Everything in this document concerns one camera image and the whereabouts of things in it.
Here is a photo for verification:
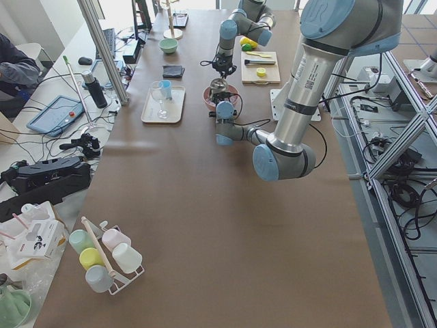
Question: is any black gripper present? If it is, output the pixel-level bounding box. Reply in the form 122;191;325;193
212;53;237;77
207;92;232;109

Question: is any metal ice scoop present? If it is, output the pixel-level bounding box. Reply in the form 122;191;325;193
209;77;228;98

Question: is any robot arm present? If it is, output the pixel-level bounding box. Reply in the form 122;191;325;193
212;0;276;79
216;0;403;181

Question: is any pink bowl of ice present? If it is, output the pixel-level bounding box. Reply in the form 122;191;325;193
203;85;240;111

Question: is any blue plastic cup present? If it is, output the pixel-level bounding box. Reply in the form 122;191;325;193
160;79;172;100

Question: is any pink cup on rack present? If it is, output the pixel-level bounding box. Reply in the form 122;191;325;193
102;228;131;252

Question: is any white cup on rack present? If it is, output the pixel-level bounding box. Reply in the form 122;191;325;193
112;243;143;273

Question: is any green cup on rack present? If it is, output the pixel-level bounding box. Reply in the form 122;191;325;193
68;230;94;255

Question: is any yellow cup on rack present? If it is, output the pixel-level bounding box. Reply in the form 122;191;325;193
79;247;104;270

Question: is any grey cup on rack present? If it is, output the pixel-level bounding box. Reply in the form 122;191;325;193
85;265;113;293

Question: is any steel muddler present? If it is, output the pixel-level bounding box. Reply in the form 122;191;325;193
244;59;276;66

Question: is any yellow plastic knife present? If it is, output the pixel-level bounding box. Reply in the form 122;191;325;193
245;51;272;58

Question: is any green lime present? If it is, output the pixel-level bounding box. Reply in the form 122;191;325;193
242;43;257;51

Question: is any whole yellow lemon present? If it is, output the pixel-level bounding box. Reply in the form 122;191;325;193
240;37;253;46

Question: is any bamboo cutting board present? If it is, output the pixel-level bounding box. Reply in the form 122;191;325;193
241;51;281;84

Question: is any half lemon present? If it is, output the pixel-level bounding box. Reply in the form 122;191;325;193
256;67;266;77

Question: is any cream serving tray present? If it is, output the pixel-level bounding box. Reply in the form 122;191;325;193
141;85;185;124

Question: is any grey folded cloth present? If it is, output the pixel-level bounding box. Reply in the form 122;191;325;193
163;65;185;79

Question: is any green ceramic bowl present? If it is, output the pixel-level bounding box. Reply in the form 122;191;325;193
158;38;178;55

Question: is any clear wine glass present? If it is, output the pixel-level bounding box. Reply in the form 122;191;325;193
151;81;168;119

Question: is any wooden stand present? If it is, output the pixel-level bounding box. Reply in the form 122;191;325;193
160;0;183;40

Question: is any black keyboard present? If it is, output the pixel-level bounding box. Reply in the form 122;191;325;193
102;28;116;59

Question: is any black thermos bottle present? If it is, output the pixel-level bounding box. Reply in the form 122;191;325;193
81;70;107;109

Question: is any computer mouse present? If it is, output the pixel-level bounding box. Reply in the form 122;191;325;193
78;57;93;66

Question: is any blue teach pendant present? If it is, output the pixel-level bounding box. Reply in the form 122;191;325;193
27;96;84;137

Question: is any seated person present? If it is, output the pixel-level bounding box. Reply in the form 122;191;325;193
1;34;41;118

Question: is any black frame tray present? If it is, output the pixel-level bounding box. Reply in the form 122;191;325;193
172;13;188;29

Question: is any white wire cup rack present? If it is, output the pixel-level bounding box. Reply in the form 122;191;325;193
81;216;146;296

